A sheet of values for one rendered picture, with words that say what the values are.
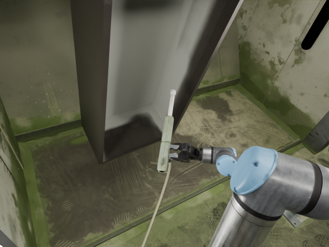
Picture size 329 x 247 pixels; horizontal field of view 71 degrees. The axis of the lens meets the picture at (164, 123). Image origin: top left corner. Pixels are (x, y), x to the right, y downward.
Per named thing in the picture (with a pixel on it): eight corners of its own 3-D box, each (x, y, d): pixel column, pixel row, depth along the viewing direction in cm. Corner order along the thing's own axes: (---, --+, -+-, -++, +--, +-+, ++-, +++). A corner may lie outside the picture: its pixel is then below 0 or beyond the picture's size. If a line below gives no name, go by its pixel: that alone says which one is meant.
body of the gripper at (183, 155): (178, 162, 126) (201, 164, 124) (177, 157, 119) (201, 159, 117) (180, 149, 130) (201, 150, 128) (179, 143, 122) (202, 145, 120)
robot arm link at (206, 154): (210, 160, 115) (211, 142, 119) (200, 160, 116) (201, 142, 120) (210, 165, 123) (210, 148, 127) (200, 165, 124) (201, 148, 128)
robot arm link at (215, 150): (237, 150, 113) (234, 145, 123) (211, 149, 115) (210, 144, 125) (236, 169, 114) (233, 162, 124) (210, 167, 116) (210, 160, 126)
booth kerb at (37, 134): (19, 145, 207) (14, 135, 198) (19, 143, 208) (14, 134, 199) (237, 85, 323) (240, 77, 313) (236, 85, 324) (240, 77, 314)
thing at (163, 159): (170, 181, 131) (165, 170, 111) (162, 180, 132) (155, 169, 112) (179, 107, 153) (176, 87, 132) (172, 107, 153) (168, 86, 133)
